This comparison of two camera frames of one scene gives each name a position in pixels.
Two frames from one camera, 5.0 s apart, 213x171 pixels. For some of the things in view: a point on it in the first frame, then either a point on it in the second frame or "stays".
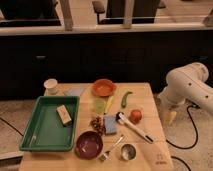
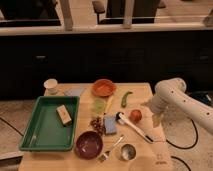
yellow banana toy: [109, 105] stays
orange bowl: [103, 87] stays
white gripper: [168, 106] -> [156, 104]
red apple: [135, 116] stays
